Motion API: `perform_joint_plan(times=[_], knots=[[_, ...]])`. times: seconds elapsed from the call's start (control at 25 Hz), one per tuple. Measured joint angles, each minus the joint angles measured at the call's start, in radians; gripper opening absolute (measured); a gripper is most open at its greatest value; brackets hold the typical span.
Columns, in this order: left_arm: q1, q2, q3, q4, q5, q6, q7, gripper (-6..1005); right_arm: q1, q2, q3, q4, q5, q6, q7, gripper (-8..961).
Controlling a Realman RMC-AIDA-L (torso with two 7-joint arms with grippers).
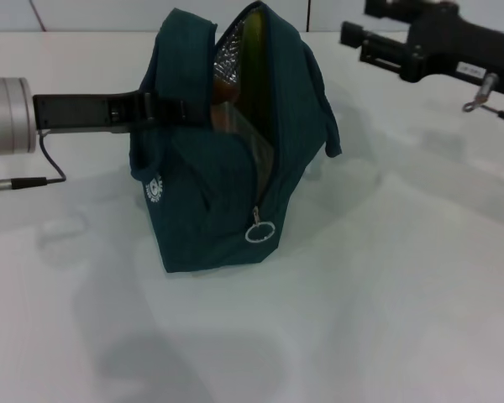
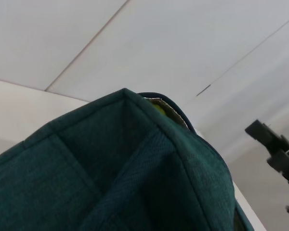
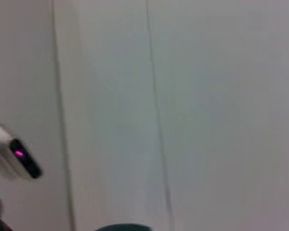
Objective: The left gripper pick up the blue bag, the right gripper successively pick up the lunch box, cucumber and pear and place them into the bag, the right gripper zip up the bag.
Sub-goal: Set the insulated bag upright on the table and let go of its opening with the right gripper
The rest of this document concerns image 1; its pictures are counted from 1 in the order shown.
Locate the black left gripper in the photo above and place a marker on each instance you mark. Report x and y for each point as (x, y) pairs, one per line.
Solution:
(71, 113)

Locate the dark teal insulated bag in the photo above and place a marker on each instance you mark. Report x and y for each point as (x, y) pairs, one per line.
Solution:
(201, 189)

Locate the clear blue-rimmed lunch box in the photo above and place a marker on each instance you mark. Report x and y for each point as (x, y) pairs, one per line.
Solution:
(239, 134)

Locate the green cucumber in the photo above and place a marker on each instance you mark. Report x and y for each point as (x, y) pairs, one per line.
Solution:
(254, 46)

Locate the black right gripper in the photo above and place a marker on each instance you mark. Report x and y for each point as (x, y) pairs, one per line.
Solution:
(445, 46)

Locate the yellow orange pear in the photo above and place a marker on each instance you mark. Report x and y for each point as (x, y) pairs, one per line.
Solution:
(227, 90)

